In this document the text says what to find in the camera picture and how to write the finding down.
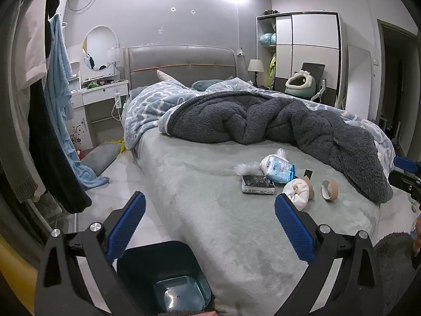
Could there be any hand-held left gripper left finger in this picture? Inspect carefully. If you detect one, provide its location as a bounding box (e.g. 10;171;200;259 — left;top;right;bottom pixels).
34;191;147;316

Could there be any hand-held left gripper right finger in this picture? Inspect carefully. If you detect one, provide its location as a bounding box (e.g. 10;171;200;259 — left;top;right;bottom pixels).
274;194;384;316

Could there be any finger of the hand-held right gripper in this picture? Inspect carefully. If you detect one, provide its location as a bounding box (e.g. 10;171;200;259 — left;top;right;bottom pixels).
389;173;421;202
394;156;421;173

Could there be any white sock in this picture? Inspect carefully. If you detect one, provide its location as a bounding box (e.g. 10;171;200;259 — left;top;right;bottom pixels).
283;178;311;211

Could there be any brown tape roll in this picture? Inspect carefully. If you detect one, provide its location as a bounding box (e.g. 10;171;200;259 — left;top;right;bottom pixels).
321;180;339;202
303;175;315;201

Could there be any dark blue waste bin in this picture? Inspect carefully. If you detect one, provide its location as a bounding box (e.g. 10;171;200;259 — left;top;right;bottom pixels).
117;241;213;316

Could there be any black printed box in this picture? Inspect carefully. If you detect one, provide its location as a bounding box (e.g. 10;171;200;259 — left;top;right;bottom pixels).
242;174;276;195

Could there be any white blue wet wipes packet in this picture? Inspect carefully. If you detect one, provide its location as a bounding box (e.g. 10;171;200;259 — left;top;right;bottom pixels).
260;154;295;185

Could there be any clear bubble wrap roll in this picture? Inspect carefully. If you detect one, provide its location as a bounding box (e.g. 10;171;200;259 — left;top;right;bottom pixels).
234;161;264;176

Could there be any grey floor cushion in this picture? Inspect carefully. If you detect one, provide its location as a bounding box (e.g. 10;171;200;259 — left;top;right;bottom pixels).
80;141;121;176

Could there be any person's grey fleece clothing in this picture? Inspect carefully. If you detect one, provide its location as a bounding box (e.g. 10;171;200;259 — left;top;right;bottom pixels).
375;232;418;316

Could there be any bed with grey-green sheet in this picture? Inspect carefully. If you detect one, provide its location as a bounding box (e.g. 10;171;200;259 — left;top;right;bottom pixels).
124;128;384;316

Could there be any dark door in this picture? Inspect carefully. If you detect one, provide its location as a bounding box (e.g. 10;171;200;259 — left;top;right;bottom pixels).
378;20;421;159

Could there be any black hanging garment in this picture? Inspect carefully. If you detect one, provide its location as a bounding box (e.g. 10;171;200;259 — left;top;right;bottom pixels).
28;79;93;214

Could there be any green cat bed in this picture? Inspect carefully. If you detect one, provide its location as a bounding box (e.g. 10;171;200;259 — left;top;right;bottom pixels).
284;71;318;99

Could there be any yellow foam pad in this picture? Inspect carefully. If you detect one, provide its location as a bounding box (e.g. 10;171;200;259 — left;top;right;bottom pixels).
0;237;38;316

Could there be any white vanity table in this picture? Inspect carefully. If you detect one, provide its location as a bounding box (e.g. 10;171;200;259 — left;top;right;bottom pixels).
67;79;130;152

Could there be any grey chair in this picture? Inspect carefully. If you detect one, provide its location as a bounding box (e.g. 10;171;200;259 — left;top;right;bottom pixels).
301;62;328;102

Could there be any blue patterned grey fleece quilt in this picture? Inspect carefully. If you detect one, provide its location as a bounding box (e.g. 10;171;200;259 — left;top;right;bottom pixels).
123;77;397;205

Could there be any pile of vanity clutter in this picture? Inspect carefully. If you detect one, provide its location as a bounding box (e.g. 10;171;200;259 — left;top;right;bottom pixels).
82;79;117;89

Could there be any light blue hanging towel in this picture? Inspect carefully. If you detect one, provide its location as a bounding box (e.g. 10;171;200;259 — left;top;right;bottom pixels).
44;14;110;190

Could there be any dark teal pillow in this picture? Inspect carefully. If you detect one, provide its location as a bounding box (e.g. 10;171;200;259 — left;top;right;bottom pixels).
192;80;231;92

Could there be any yellow green garment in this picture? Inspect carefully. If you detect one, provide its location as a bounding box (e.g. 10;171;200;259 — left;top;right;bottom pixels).
268;54;277;89

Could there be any white wardrobe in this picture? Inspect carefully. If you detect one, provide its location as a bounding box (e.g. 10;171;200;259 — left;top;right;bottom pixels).
256;11;346;107

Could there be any bedside lamp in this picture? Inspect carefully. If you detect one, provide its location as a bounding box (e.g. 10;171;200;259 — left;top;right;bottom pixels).
247;59;264;86

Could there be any grey padded headboard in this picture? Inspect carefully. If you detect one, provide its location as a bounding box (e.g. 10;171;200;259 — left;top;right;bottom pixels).
123;45;238;91

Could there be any white hanging garment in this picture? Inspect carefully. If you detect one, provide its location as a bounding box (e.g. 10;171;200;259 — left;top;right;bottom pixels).
13;0;50;89

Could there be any oval wall mirror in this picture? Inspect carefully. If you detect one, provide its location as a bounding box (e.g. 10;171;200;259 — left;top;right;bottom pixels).
82;26;119;72

